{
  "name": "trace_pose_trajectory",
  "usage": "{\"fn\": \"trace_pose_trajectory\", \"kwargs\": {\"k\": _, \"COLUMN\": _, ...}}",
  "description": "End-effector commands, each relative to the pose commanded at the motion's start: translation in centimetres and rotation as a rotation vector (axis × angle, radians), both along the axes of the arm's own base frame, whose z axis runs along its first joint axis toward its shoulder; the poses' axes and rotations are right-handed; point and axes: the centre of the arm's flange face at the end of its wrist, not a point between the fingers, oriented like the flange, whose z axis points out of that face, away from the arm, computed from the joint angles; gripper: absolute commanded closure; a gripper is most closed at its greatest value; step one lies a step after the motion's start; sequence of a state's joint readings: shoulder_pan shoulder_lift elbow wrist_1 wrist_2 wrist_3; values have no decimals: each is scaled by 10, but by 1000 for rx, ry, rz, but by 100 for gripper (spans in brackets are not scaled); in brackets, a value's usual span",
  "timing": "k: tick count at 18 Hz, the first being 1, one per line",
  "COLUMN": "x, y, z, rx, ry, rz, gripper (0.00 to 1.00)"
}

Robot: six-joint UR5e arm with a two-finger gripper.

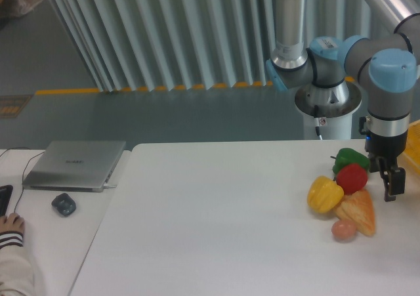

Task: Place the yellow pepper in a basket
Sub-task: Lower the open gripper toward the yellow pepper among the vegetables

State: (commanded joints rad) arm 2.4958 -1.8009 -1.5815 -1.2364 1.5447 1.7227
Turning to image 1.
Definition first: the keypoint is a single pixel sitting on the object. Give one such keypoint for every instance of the beige sleeve forearm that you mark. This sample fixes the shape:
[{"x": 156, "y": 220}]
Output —
[{"x": 17, "y": 273}]

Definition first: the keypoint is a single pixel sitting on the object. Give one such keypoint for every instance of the orange croissant bread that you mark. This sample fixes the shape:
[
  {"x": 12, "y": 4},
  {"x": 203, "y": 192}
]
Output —
[{"x": 358, "y": 207}]

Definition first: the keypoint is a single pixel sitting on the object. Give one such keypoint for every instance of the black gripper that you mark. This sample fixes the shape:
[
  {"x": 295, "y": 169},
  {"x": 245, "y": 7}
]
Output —
[{"x": 387, "y": 147}]

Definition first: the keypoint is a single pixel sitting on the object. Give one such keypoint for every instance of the white folding screen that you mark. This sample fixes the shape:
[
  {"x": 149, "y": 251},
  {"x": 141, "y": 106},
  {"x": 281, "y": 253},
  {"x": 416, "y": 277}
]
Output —
[{"x": 172, "y": 43}]

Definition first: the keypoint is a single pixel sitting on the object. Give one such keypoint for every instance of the yellow plastic basket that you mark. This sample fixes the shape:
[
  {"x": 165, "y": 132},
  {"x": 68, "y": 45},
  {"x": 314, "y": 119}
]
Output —
[{"x": 412, "y": 150}]

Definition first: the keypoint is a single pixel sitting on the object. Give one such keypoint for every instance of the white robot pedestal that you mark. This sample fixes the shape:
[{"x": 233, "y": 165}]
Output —
[{"x": 327, "y": 113}]

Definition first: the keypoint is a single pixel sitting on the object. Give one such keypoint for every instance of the silver closed laptop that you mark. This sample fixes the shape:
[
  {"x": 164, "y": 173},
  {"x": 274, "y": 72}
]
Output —
[{"x": 75, "y": 165}]

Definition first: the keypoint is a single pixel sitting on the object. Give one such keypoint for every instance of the brown egg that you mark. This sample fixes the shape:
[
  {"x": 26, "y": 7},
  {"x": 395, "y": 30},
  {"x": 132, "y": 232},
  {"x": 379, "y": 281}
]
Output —
[{"x": 343, "y": 230}]

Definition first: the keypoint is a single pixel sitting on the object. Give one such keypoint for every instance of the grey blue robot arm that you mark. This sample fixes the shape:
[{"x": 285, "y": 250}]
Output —
[{"x": 387, "y": 89}]

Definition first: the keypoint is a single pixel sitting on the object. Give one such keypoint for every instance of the red bell pepper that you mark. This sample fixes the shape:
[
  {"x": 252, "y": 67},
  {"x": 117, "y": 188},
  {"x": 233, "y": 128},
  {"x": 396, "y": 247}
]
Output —
[{"x": 352, "y": 178}]

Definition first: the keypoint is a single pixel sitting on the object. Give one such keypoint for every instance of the yellow bell pepper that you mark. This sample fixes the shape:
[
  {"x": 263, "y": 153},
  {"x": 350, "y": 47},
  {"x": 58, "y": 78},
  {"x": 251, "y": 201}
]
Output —
[{"x": 324, "y": 194}]

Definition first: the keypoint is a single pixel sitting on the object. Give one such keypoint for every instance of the green bell pepper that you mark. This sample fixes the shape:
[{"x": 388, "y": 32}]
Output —
[{"x": 347, "y": 156}]

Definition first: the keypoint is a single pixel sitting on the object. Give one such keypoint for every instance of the person's hand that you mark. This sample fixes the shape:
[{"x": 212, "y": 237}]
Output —
[{"x": 12, "y": 223}]

